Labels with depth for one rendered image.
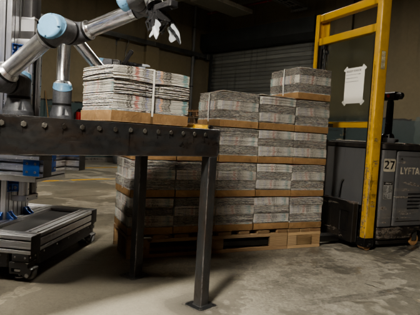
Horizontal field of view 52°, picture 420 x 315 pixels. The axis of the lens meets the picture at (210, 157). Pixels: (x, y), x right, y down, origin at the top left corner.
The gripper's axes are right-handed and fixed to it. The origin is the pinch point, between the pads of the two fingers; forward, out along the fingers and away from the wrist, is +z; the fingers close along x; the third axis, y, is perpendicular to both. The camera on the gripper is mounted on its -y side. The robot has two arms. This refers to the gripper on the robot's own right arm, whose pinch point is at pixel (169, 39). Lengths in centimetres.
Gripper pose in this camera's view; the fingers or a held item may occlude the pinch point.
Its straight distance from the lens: 178.1
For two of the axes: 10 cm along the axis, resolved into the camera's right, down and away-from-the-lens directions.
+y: -5.8, 4.4, 6.8
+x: -7.6, -0.1, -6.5
